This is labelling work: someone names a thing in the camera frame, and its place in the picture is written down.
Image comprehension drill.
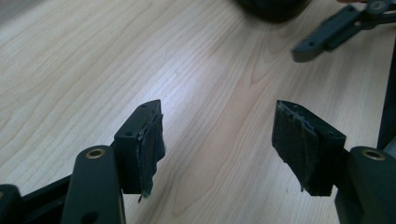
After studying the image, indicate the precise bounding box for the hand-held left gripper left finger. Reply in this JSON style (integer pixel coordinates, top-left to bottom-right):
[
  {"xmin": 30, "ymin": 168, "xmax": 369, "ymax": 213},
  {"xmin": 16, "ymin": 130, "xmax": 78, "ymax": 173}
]
[{"xmin": 111, "ymin": 99, "xmax": 166, "ymax": 203}]

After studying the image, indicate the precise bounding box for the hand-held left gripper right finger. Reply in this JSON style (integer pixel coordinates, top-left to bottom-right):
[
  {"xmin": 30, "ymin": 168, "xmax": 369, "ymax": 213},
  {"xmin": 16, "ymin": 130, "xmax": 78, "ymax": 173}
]
[{"xmin": 271, "ymin": 99, "xmax": 347, "ymax": 198}]

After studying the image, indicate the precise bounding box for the black leather shoe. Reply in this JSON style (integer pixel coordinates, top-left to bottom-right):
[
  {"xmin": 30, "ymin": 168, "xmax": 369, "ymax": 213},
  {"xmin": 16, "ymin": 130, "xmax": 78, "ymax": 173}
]
[{"xmin": 233, "ymin": 0, "xmax": 312, "ymax": 23}]

